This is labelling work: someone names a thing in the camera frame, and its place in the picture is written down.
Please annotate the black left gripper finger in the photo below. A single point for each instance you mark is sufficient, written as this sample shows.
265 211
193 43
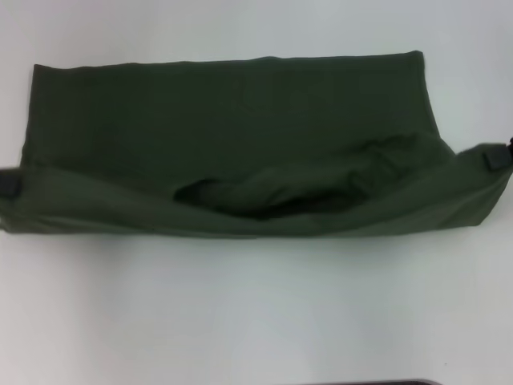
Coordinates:
10 182

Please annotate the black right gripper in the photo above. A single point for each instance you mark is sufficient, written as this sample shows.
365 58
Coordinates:
511 148

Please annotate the dark green printed t-shirt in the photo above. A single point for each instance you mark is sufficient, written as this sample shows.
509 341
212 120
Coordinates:
240 140

